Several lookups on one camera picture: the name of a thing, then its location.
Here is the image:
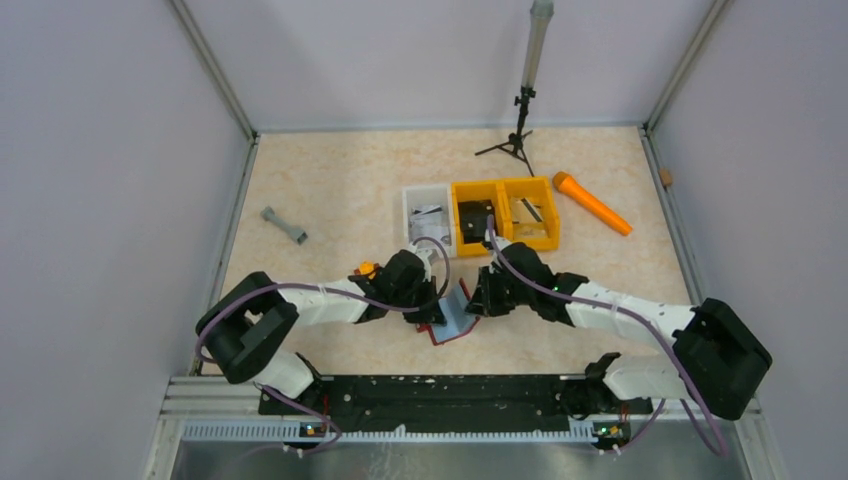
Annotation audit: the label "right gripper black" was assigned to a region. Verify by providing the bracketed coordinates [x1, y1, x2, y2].
[466, 265, 534, 317]

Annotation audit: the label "small packets in clear bin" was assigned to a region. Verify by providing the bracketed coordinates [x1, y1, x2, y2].
[408, 205, 452, 246]

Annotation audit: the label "yellow toy brick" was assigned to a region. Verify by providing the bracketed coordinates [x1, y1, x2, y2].
[354, 262, 379, 279]

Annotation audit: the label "yellow bin with black part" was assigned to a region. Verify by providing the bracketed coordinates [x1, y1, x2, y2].
[451, 180, 513, 257]

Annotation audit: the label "red leather card holder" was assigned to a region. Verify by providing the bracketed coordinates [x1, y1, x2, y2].
[415, 278, 480, 346]

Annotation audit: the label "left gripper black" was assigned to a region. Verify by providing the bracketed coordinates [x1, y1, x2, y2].
[391, 275, 446, 326]

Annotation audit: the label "black part in bin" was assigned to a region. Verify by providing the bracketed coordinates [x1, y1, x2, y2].
[458, 200, 495, 244]

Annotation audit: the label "orange toy microphone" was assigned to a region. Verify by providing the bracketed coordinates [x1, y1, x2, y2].
[552, 171, 633, 236]

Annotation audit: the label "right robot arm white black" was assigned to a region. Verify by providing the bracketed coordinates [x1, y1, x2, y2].
[466, 243, 773, 420]

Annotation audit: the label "yellow bin with clear bag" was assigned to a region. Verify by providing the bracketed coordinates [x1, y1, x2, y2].
[501, 177, 560, 251]

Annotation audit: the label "grey dumbbell shaped part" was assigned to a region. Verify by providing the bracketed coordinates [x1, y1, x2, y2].
[260, 206, 308, 245]

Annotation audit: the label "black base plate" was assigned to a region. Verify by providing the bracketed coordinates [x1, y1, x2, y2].
[295, 374, 654, 433]

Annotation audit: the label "clear plastic bin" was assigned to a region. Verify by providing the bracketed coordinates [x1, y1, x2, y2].
[401, 183, 458, 258]

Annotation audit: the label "black tripod with grey pole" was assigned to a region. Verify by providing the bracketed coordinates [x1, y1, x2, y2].
[474, 0, 555, 177]

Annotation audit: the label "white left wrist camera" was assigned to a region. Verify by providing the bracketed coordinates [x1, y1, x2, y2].
[408, 239, 442, 275]

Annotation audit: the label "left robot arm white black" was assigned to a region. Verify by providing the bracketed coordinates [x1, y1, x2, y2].
[195, 247, 447, 414]

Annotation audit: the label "small tan wall knob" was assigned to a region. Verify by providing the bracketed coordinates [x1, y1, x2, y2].
[658, 168, 673, 188]

